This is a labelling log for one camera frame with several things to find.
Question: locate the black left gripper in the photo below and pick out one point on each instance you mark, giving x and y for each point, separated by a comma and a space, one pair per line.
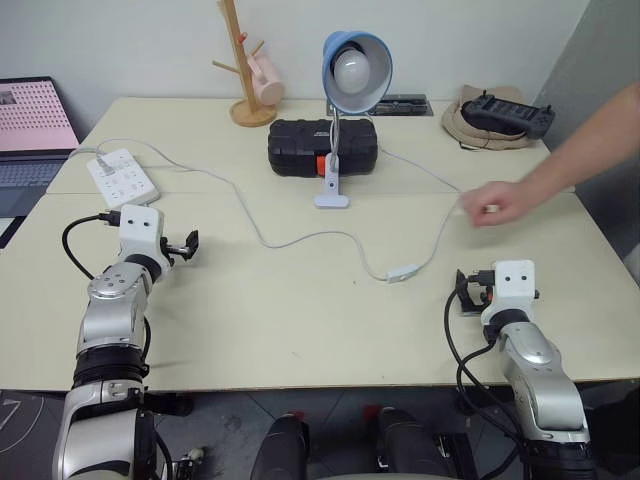
175, 250

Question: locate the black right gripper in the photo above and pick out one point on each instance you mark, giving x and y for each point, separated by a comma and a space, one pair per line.
481, 287

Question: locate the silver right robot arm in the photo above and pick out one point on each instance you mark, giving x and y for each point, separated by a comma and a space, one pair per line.
537, 370

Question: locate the person's bare forearm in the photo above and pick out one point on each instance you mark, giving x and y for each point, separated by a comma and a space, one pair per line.
585, 145

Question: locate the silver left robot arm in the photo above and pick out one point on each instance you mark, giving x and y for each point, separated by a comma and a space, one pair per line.
112, 320

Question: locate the blue clip desk lamp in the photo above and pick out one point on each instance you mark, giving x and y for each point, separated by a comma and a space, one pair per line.
356, 102

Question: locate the person's bare hand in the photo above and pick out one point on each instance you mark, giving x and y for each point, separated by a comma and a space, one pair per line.
495, 200

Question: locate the white power strip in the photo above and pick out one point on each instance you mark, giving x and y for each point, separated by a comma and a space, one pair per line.
125, 180

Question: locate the black plastic tool case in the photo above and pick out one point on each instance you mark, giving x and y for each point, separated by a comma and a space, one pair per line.
300, 147

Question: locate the wooden mug tree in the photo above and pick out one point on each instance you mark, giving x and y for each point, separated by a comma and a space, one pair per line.
250, 107

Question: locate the dark rounded shape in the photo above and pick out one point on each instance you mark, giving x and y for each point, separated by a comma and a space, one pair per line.
280, 447
405, 442

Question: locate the beige bucket hat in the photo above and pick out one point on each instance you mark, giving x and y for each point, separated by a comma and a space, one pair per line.
500, 137

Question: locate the pink mug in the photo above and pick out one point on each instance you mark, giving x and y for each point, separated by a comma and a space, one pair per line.
267, 82

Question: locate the black handheld controller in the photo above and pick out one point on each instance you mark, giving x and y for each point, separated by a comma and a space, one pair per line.
510, 112

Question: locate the laptop with pink screen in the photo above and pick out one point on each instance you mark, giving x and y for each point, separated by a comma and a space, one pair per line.
30, 130

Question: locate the black table socket panel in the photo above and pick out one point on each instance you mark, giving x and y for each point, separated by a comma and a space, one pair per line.
405, 106

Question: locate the white light bulb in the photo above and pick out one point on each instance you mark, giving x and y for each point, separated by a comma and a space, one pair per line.
352, 70

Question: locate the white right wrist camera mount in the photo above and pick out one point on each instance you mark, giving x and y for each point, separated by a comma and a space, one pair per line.
512, 287

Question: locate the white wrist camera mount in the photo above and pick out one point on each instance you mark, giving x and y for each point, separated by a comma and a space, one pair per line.
141, 227
512, 287

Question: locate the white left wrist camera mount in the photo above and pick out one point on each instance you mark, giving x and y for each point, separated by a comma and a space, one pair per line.
141, 227

